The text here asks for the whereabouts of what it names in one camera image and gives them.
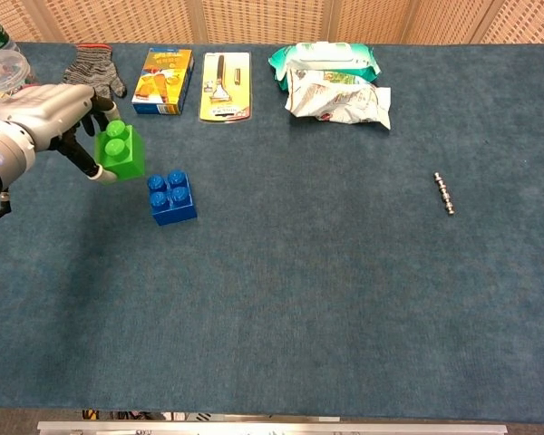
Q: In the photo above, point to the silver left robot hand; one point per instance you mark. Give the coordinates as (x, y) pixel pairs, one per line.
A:
(50, 111)

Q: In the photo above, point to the green toy brick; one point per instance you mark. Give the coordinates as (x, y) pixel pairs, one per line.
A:
(120, 154)

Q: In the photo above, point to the blue toy brick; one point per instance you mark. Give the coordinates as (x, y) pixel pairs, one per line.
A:
(172, 199)

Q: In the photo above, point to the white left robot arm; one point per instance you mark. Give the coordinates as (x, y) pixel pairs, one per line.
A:
(0, 158)

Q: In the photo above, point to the grey striped knit glove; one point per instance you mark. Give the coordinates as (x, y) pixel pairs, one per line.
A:
(94, 72)

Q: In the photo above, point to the clear plastic jar with clips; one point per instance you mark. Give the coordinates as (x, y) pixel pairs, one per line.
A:
(2, 74)

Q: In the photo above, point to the yellow and blue snack box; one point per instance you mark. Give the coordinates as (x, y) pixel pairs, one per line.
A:
(162, 81)

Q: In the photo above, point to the razor in yellow blister pack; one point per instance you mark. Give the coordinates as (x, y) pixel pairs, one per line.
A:
(226, 86)

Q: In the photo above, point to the green wet wipes pack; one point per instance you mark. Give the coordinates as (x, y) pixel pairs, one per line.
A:
(326, 56)

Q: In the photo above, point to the crumpled white snack bag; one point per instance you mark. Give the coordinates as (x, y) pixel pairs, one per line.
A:
(340, 102)

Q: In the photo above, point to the small metal beaded rod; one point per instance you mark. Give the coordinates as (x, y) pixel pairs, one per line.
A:
(444, 194)

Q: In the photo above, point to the aluminium profile rail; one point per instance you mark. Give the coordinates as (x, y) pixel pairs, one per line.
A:
(272, 428)

